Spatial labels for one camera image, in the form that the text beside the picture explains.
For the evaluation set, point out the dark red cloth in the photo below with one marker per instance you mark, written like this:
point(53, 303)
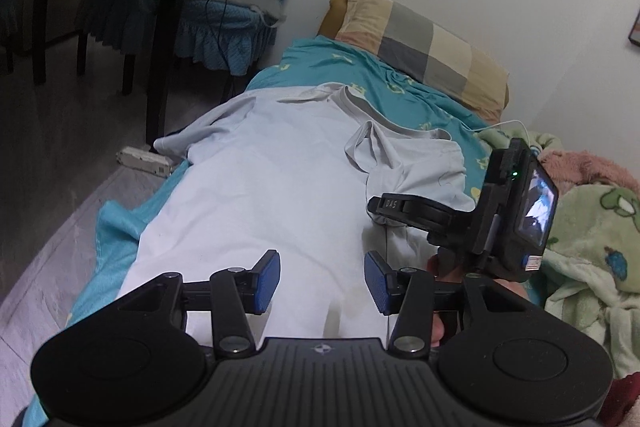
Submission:
point(627, 402)

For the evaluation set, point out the white power strip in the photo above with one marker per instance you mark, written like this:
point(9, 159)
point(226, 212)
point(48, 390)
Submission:
point(145, 161)

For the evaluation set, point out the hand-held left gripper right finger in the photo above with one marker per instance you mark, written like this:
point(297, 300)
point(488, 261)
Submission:
point(377, 282)

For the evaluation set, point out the checked pillow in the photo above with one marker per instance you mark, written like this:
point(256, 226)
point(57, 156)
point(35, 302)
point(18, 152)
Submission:
point(425, 47)

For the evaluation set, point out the green fleece blanket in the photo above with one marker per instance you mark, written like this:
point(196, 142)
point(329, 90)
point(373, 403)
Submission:
point(590, 257)

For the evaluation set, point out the pink fluffy blanket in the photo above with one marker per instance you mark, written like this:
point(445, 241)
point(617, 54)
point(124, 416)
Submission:
point(585, 167)

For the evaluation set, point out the framed wall picture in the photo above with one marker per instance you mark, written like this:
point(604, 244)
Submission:
point(635, 27)

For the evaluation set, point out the person's right hand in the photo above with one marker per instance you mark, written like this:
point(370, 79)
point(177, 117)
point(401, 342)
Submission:
point(445, 269)

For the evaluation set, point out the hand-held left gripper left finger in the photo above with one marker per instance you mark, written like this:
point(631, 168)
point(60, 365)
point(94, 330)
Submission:
point(267, 282)

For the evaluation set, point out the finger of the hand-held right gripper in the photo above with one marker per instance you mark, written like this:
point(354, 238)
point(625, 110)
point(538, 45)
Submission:
point(415, 212)

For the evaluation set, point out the teal printed bed sheet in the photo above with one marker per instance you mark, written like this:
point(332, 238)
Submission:
point(320, 67)

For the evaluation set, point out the white t-shirt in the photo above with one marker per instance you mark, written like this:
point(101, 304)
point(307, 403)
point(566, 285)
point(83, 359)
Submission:
point(260, 187)

